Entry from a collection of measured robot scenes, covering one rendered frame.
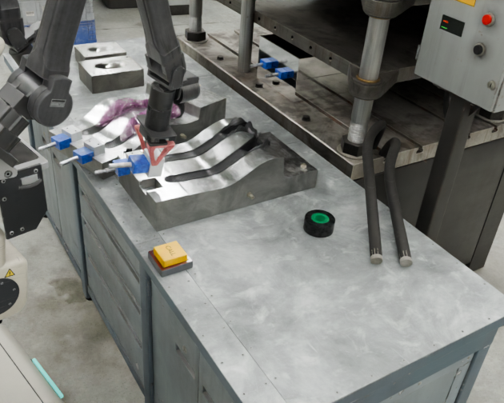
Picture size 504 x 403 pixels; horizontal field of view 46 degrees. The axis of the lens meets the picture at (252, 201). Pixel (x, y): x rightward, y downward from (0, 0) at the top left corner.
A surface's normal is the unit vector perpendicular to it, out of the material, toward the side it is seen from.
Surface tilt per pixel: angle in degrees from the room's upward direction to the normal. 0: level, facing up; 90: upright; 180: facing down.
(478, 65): 90
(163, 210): 90
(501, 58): 90
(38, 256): 0
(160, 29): 100
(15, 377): 0
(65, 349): 0
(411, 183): 90
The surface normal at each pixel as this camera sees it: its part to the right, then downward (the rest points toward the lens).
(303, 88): 0.52, 0.51
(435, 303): 0.07, -0.83
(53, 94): 0.74, 0.53
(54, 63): 0.77, 0.33
